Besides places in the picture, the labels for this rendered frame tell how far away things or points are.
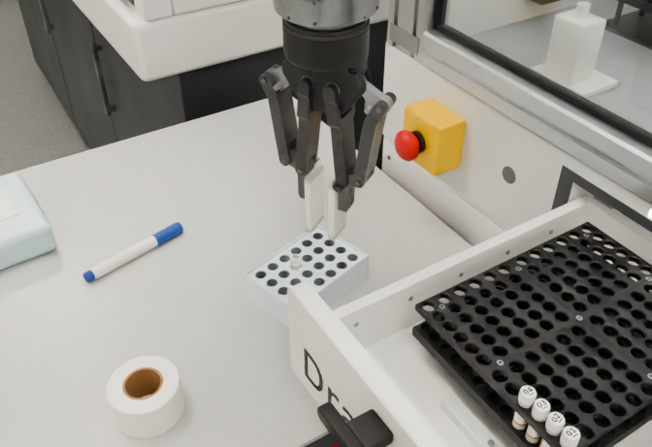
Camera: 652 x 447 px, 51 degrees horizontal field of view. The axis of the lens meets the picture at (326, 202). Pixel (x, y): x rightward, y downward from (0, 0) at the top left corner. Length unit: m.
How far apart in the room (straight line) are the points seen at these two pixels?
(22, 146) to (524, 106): 2.16
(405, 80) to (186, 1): 0.41
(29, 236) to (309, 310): 0.45
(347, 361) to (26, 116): 2.45
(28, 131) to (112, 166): 1.73
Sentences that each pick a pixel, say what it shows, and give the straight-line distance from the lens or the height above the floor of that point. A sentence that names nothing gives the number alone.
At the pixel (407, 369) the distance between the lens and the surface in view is 0.65.
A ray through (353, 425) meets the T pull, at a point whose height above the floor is 0.91.
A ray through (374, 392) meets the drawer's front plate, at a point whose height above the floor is 0.93.
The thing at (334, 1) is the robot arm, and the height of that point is 1.14.
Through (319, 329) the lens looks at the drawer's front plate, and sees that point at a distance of 0.56.
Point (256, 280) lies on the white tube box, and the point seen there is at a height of 0.80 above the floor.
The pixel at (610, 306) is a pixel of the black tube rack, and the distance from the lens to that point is 0.66.
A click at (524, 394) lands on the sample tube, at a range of 0.56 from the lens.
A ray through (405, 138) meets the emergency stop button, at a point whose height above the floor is 0.89.
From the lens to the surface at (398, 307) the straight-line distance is 0.66.
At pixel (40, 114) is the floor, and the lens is 2.89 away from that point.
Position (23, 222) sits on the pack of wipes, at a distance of 0.93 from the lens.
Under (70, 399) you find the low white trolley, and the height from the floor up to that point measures 0.76.
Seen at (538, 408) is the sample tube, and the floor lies 0.91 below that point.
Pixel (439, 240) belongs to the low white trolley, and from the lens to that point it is 0.90.
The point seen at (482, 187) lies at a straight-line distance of 0.88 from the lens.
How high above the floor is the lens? 1.34
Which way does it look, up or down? 38 degrees down
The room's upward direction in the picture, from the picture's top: straight up
